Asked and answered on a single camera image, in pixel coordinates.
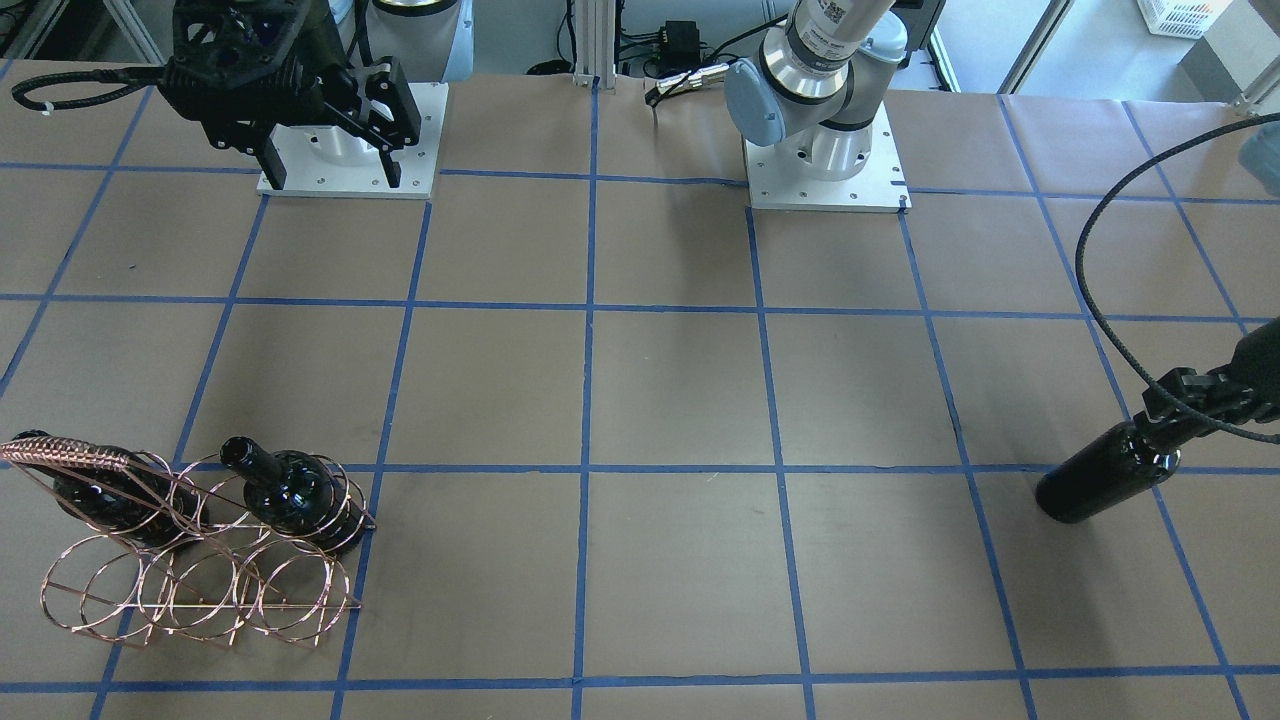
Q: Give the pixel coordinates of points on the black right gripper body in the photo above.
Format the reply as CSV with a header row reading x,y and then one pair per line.
x,y
322,52

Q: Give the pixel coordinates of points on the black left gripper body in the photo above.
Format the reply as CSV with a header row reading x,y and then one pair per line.
x,y
1262,362

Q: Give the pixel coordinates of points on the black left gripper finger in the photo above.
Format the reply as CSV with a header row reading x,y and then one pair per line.
x,y
1179,408

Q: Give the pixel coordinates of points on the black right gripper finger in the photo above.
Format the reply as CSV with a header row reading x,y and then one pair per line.
x,y
269,159
376,105

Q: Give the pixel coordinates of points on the dark glass wine bottle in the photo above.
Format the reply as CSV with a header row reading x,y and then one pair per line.
x,y
1118,465

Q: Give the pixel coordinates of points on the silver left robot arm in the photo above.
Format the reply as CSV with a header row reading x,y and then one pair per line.
x,y
807,103

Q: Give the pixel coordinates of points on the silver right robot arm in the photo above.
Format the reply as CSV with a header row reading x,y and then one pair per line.
x,y
433,41

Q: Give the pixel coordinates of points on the dark bottle in basket front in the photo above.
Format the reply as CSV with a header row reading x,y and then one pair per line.
x,y
295,494

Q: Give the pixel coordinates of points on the dark bottle in basket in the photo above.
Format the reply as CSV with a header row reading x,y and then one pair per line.
x,y
111,488
295,494

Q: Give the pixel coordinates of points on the dark bottle in basket rear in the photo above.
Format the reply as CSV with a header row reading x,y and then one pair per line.
x,y
111,488

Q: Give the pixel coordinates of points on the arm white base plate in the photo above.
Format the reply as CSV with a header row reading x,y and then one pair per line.
x,y
829,169
327,162

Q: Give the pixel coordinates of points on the aluminium frame post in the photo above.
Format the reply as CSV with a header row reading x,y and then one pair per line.
x,y
594,34

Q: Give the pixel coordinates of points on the copper wire wine basket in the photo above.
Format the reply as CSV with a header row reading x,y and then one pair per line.
x,y
235,576

